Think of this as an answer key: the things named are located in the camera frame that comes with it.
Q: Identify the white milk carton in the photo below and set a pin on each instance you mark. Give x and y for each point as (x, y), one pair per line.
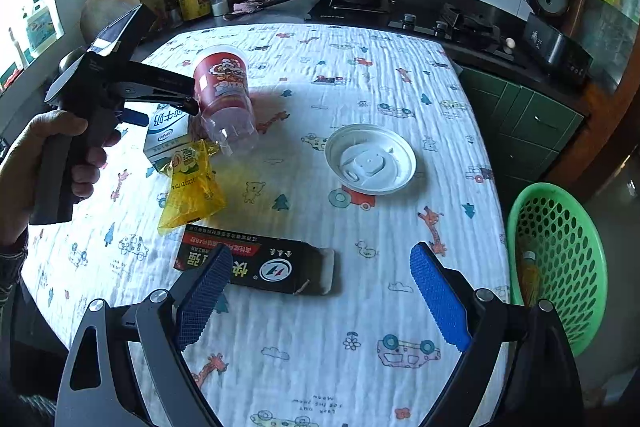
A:
(162, 139)

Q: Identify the yellow drink bottle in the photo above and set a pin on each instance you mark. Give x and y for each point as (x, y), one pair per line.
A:
(531, 277)

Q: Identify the white plastic cup lid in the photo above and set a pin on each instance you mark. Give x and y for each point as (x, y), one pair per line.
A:
(370, 159)

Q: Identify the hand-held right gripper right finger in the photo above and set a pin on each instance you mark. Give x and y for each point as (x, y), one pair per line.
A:
(440, 297)

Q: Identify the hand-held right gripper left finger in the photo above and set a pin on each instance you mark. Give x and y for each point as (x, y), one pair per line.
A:
(205, 287)

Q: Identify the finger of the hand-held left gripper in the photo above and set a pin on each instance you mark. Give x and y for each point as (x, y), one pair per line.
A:
(160, 87)
(136, 117)

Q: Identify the black rice cooker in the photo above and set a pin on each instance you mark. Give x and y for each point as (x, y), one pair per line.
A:
(550, 32)

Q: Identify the white jar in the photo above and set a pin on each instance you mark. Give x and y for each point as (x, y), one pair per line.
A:
(218, 4)

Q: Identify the yellow plastic wrapper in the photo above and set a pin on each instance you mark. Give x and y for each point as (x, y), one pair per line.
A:
(192, 192)

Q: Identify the white egg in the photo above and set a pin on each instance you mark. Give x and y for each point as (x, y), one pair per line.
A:
(510, 44)

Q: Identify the black induction cooker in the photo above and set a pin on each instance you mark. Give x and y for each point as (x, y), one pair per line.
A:
(350, 12)

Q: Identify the green base cabinets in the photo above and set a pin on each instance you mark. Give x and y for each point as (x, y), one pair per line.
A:
(520, 122)

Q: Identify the black gas stove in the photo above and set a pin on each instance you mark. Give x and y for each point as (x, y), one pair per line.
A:
(460, 32)

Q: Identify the black cardboard box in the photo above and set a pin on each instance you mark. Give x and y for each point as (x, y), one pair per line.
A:
(270, 267)

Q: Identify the red label plastic cup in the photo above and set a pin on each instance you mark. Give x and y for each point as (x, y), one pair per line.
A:
(225, 87)

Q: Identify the pink cloth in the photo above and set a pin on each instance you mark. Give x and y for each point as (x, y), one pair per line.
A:
(250, 5)

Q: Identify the wooden glass door cabinet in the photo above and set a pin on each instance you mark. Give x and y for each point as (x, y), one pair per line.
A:
(610, 7)

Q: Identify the green plastic basket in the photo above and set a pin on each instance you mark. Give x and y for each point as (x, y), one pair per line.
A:
(570, 257)

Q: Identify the person's left hand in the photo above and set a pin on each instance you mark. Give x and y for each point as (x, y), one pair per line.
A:
(25, 157)

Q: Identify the printed blanket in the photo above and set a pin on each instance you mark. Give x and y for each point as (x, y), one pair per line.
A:
(310, 97)

